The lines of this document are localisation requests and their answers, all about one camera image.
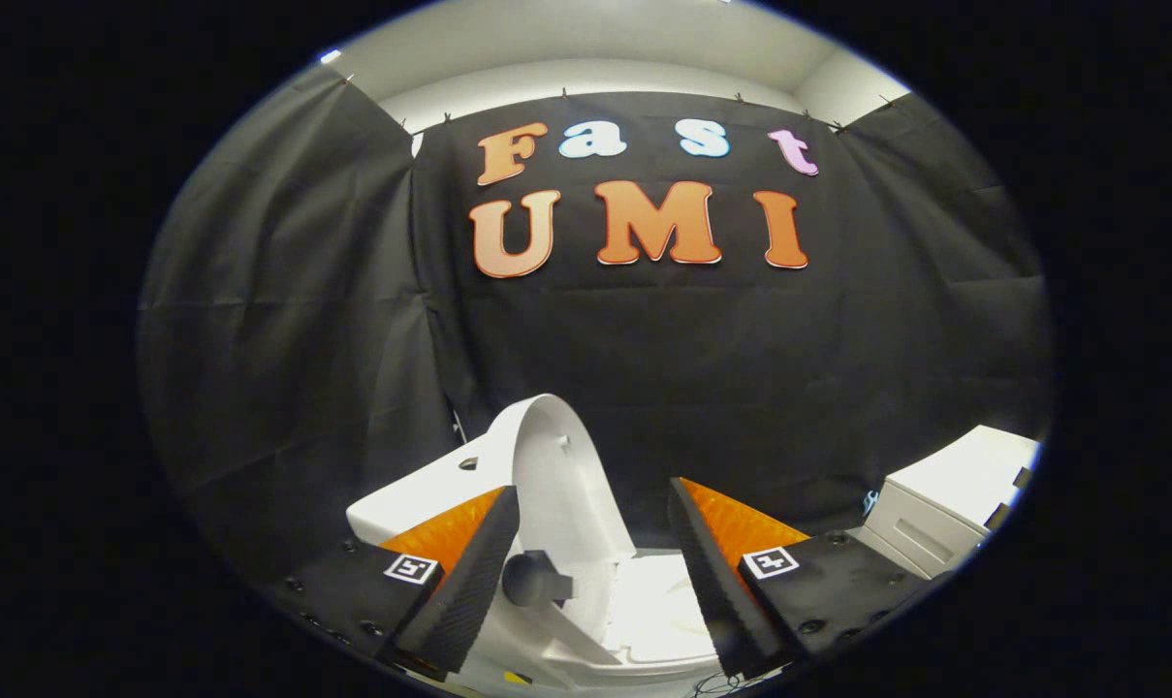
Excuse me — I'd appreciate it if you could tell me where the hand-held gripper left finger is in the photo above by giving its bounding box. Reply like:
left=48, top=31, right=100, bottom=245
left=273, top=486, right=522, bottom=678

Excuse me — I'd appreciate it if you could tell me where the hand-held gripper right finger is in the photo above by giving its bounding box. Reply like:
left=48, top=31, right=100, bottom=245
left=669, top=477, right=936, bottom=678

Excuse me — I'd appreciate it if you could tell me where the white toilet bowl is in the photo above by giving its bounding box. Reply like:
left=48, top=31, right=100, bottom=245
left=479, top=549, right=742, bottom=695

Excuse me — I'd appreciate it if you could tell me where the black backdrop cloth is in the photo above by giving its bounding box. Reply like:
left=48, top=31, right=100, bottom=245
left=138, top=66, right=1052, bottom=583

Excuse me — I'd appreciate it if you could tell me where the white drawer cabinet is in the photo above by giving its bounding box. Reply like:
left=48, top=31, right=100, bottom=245
left=852, top=425, right=1044, bottom=581

